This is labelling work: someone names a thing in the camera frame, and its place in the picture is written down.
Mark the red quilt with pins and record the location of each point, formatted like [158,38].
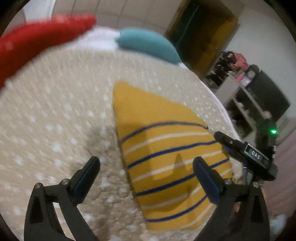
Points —
[24,43]

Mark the white shelf unit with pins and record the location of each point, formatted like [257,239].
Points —
[229,86]

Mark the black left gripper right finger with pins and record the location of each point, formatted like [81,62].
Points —
[241,212]

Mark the beige heart-pattern blanket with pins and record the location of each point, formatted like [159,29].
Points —
[57,112]

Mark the white built-in wardrobe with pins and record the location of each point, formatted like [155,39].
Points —
[156,15]

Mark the dark wooden door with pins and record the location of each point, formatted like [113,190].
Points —
[199,31]

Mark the pink white bed sheet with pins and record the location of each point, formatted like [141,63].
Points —
[98,38]

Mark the teal pillow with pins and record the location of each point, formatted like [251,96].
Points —
[148,42]

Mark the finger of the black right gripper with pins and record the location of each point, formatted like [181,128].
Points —
[232,146]

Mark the pink clothing on shelf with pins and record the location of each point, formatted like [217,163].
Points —
[241,62]

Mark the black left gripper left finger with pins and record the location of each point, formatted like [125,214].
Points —
[41,221]

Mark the yellow striped small sweater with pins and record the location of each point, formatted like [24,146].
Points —
[159,140]

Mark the black television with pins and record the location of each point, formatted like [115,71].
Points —
[268,95]

